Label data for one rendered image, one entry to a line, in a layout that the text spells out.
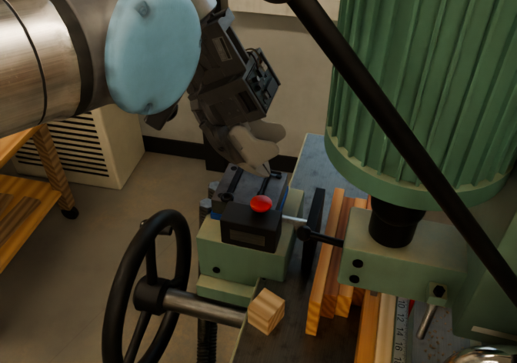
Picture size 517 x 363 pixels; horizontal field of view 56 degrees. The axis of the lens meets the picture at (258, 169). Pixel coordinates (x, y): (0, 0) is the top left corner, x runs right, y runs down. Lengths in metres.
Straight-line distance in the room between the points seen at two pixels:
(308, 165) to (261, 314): 0.35
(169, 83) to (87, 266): 1.67
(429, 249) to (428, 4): 0.32
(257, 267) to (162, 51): 0.45
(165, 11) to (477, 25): 0.20
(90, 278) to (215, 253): 1.26
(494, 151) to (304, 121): 1.68
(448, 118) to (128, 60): 0.23
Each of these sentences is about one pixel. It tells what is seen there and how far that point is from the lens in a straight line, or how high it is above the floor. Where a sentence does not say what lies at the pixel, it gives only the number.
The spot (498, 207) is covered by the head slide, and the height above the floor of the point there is 1.17.
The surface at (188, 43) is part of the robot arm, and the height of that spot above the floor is 1.34.
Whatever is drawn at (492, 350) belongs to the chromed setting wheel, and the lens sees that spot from 0.53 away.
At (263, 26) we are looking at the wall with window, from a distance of 1.88.
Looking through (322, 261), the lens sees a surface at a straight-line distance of 0.66.
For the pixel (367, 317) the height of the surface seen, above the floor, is 0.94.
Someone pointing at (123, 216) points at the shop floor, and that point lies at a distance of 2.12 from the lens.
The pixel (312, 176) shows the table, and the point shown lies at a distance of 0.89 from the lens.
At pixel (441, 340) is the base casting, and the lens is 0.85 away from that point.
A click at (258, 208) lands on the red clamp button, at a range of 0.66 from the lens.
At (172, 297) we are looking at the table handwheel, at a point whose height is 0.83.
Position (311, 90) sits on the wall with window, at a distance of 1.98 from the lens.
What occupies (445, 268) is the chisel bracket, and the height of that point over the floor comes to 1.07.
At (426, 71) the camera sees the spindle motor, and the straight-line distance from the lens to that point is 0.36.
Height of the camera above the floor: 1.50
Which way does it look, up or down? 42 degrees down
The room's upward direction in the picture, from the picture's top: straight up
